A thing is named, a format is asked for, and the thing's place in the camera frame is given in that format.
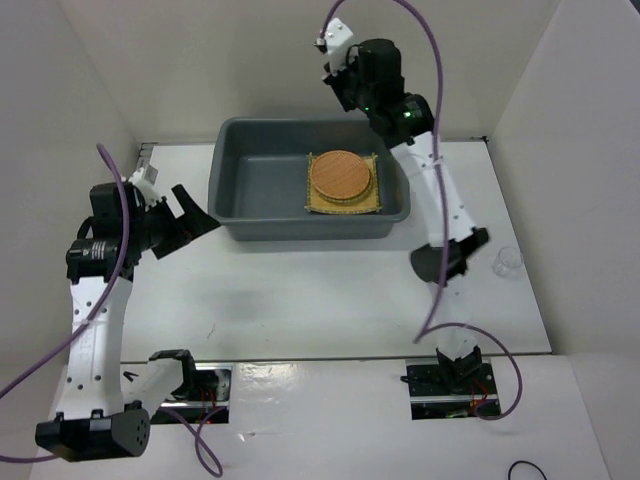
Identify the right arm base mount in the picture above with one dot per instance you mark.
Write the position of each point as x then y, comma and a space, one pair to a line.
431, 399

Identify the square bamboo mat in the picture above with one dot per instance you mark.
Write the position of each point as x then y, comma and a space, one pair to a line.
370, 205

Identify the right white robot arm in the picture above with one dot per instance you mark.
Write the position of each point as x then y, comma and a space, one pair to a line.
408, 130

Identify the orange round woven tray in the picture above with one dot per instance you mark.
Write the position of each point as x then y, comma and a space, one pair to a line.
340, 175

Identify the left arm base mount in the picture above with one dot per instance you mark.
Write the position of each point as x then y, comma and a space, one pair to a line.
205, 392

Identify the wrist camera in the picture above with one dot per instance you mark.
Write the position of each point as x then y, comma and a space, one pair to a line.
144, 179
335, 44

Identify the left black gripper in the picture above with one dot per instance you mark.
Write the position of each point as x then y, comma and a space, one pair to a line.
194, 222

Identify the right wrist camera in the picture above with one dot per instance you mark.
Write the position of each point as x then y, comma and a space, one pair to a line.
335, 44

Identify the aluminium frame rail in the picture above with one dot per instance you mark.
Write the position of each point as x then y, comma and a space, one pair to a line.
144, 155

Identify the grey plastic bin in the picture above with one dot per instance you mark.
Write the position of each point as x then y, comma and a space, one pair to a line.
258, 179

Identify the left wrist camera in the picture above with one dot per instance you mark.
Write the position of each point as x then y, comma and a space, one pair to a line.
144, 179

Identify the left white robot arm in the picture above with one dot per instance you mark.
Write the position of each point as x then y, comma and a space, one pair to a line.
99, 415

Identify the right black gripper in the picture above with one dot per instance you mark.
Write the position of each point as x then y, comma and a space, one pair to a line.
334, 79

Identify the near clear plastic cup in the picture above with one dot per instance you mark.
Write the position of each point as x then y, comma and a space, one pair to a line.
508, 263

